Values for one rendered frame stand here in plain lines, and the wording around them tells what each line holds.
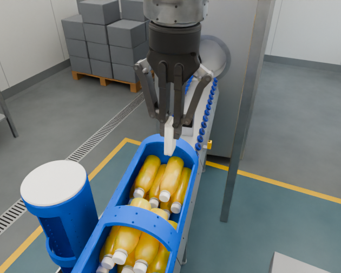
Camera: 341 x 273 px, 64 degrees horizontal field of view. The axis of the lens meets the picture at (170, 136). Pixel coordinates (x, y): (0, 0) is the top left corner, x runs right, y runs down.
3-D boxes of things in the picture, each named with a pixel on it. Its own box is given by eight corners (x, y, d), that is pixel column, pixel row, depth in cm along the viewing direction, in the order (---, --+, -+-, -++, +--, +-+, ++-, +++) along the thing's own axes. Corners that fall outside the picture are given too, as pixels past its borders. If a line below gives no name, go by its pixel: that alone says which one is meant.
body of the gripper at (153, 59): (137, 22, 36) (139, 86, 42) (199, 30, 34) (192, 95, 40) (155, 11, 42) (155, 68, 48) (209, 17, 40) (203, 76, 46)
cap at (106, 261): (117, 260, 84) (115, 266, 83) (111, 263, 86) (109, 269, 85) (107, 253, 83) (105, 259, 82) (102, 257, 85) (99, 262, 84)
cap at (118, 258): (116, 255, 82) (113, 261, 80) (113, 248, 79) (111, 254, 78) (128, 258, 81) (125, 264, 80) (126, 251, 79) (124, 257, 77)
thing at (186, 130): (193, 134, 168) (194, 112, 159) (192, 138, 165) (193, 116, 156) (177, 132, 170) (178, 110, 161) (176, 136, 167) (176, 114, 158)
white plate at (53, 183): (40, 157, 134) (40, 159, 135) (6, 201, 112) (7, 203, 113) (94, 162, 131) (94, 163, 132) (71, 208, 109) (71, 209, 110)
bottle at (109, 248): (143, 213, 98) (124, 262, 83) (133, 220, 102) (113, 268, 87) (128, 202, 96) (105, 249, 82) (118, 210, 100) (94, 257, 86)
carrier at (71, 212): (76, 254, 187) (58, 299, 164) (40, 158, 135) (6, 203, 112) (117, 259, 184) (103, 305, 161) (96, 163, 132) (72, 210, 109)
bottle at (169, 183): (165, 162, 120) (152, 194, 105) (174, 154, 116) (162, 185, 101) (178, 171, 121) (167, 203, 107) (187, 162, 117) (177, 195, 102)
